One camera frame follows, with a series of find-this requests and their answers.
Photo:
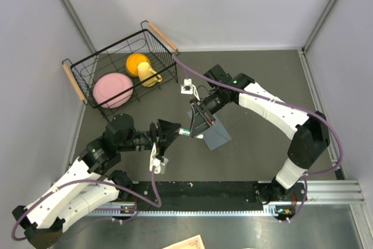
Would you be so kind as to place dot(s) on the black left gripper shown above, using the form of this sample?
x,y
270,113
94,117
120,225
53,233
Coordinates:
x,y
164,135

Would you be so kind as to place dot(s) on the brown patterned paper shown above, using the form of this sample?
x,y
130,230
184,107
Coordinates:
x,y
195,242

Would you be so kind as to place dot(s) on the orange bowl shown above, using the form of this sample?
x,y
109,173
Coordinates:
x,y
132,63

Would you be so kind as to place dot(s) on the pink plate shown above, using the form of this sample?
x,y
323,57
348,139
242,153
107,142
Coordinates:
x,y
113,90

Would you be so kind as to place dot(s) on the black wire dish basket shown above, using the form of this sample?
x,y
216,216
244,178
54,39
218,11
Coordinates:
x,y
114,58

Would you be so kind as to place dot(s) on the pale yellow mug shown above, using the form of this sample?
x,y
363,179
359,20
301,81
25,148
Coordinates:
x,y
147,75

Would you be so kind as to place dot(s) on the green white glue stick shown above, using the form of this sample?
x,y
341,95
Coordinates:
x,y
186,132

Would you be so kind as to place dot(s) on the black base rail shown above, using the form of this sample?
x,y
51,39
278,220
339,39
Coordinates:
x,y
215,196

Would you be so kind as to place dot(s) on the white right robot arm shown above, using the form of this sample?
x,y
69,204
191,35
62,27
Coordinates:
x,y
308,134

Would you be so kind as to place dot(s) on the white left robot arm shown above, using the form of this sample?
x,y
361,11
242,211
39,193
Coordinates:
x,y
80,190

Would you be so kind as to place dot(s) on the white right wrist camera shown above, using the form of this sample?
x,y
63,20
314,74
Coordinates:
x,y
189,88

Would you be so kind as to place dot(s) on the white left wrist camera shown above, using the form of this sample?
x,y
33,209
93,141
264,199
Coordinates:
x,y
157,163

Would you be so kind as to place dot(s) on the grey blue envelope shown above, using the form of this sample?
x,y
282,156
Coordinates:
x,y
216,136

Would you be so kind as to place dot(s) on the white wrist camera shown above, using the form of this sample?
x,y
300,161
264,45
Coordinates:
x,y
157,163
189,88

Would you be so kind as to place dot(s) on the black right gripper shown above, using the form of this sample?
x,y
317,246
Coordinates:
x,y
200,121

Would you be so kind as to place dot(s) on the grey slotted cable duct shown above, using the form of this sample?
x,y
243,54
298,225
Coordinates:
x,y
129,209

